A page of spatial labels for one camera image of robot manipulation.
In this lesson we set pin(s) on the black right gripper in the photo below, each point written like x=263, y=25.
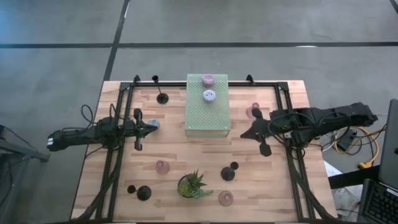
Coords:
x=265, y=129

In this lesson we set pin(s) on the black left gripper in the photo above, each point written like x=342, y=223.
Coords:
x=136, y=128

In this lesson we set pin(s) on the blue patterned ceramic candle holder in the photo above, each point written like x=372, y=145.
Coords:
x=154, y=121

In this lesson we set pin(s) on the pink ribbed glass candle holder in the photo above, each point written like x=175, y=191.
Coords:
x=162, y=168
x=249, y=112
x=225, y=198

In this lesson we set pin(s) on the black metal candlestick holder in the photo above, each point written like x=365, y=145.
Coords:
x=162, y=98
x=144, y=193
x=227, y=174

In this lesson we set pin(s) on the white patterned ceramic candle holder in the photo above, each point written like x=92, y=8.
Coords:
x=209, y=95

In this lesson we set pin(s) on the purple patterned ceramic candle holder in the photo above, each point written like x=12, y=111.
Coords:
x=208, y=80

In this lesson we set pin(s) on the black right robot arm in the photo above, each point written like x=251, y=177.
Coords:
x=335, y=116

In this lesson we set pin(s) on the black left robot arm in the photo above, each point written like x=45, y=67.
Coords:
x=77, y=137

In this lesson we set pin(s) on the artificial succulents in black pot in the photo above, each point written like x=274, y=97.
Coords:
x=188, y=186

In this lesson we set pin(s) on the white paper sheet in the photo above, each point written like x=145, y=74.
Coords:
x=331, y=169

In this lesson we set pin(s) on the black power adapter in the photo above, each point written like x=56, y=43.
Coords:
x=345, y=141

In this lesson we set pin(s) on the grey metal stand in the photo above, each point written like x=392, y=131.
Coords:
x=18, y=149

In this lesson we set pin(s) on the dark grey laptop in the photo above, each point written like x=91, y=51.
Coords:
x=390, y=149

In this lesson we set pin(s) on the black aluminium table frame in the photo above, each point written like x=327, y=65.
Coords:
x=174, y=84

